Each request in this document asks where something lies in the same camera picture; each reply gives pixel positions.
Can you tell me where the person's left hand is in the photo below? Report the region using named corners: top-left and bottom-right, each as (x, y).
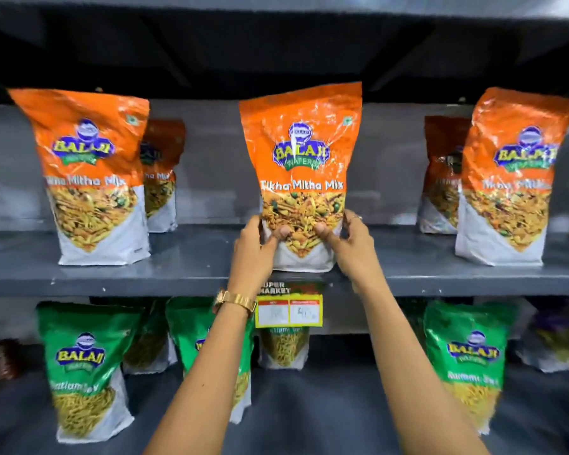
top-left (227, 215), bottom-right (293, 299)

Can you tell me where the person's right hand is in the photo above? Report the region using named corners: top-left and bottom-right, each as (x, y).
top-left (314, 209), bottom-right (386, 295)

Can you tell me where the orange snack packet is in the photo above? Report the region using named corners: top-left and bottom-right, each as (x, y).
top-left (455, 87), bottom-right (569, 267)
top-left (417, 115), bottom-right (471, 235)
top-left (140, 119), bottom-right (187, 234)
top-left (8, 88), bottom-right (151, 267)
top-left (239, 82), bottom-right (363, 273)

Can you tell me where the person's right forearm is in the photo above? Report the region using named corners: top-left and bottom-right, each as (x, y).
top-left (352, 278), bottom-right (490, 455)

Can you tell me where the person's left forearm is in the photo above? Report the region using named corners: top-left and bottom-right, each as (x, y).
top-left (144, 293), bottom-right (258, 455)

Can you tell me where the yellow shelf price tag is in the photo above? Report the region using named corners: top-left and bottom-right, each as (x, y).
top-left (255, 282), bottom-right (324, 329)

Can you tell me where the gold wristwatch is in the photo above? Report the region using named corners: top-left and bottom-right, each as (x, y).
top-left (213, 289), bottom-right (258, 315)

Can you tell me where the grey metal shelf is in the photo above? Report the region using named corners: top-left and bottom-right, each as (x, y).
top-left (0, 224), bottom-right (569, 299)
top-left (0, 334), bottom-right (569, 455)

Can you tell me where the green snack packet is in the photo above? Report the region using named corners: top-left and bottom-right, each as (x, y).
top-left (122, 299), bottom-right (178, 376)
top-left (423, 300), bottom-right (517, 435)
top-left (258, 327), bottom-right (310, 371)
top-left (36, 301), bottom-right (144, 444)
top-left (165, 297), bottom-right (256, 425)

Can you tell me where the dark metal shelf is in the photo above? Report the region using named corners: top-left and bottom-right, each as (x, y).
top-left (0, 0), bottom-right (569, 106)

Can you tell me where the purple snack packet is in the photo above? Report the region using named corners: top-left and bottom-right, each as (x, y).
top-left (516, 298), bottom-right (569, 374)

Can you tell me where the dark brown packet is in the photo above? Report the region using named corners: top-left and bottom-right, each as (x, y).
top-left (0, 339), bottom-right (25, 382)

